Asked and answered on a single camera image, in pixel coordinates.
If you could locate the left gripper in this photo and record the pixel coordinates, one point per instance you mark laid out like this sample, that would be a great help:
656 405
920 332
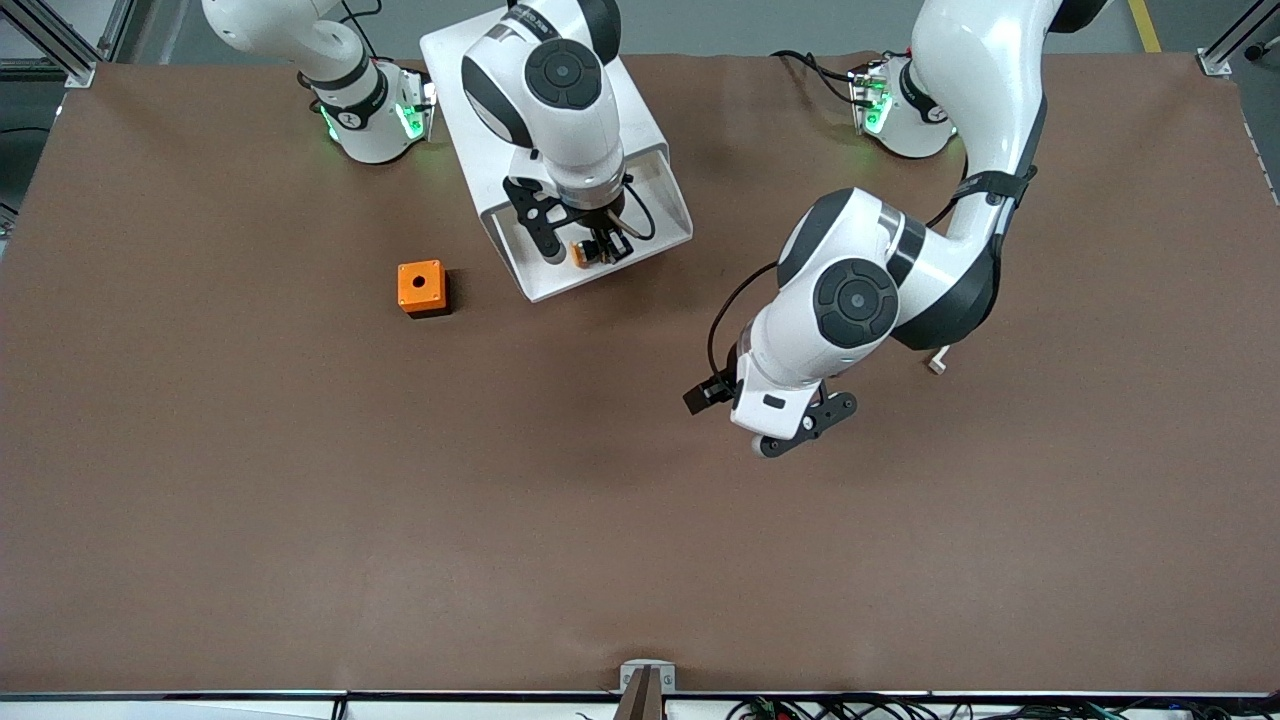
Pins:
711 392

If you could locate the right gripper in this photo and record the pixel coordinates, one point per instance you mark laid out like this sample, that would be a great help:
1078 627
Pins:
600 221

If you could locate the yellow push button switch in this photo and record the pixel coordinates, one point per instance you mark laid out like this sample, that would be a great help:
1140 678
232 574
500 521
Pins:
579 254

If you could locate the white drawer holding yellow button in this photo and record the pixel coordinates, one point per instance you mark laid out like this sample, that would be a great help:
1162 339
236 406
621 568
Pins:
650 215

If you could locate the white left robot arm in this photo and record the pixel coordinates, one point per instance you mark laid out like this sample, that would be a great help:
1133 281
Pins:
860 300

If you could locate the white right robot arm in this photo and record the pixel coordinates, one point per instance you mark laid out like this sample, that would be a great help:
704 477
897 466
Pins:
560 120

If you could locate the white drawer cabinet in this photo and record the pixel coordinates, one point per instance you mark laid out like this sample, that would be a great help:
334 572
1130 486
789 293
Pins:
445 90

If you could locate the brown table cover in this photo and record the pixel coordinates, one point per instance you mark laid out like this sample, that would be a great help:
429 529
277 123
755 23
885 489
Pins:
640 550

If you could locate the orange box with hole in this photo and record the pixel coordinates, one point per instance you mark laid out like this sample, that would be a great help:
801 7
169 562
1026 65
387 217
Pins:
420 286

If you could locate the white curved plastic bracket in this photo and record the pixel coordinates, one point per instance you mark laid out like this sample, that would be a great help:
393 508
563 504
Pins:
938 362

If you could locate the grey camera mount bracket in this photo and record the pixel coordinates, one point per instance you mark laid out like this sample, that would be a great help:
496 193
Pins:
646 685

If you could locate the white table edge rail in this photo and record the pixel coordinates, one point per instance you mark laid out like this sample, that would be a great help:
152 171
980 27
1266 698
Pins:
200 706

